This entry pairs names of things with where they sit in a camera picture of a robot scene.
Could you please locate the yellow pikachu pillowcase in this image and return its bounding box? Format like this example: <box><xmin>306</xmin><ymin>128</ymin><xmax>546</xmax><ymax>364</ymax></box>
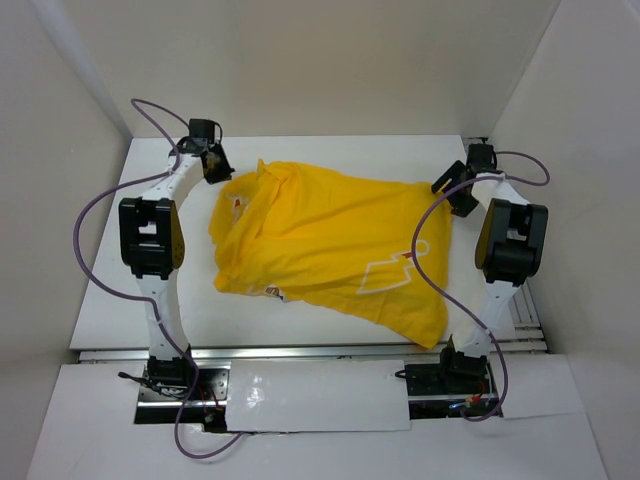
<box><xmin>208</xmin><ymin>162</ymin><xmax>453</xmax><ymax>348</ymax></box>

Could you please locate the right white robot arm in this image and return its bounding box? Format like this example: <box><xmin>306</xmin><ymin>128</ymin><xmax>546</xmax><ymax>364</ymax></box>
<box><xmin>431</xmin><ymin>138</ymin><xmax>548</xmax><ymax>392</ymax></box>

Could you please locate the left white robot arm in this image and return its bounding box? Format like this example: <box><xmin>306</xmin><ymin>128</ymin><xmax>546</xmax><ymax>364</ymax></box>
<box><xmin>118</xmin><ymin>119</ymin><xmax>234</xmax><ymax>399</ymax></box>

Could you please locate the white cover plate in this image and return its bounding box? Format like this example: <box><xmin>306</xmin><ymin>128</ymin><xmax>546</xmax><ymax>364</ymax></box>
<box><xmin>225</xmin><ymin>360</ymin><xmax>411</xmax><ymax>433</ymax></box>

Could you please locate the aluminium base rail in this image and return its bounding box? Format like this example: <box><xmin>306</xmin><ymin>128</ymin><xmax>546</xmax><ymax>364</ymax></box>
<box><xmin>77</xmin><ymin>134</ymin><xmax>551</xmax><ymax>426</ymax></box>

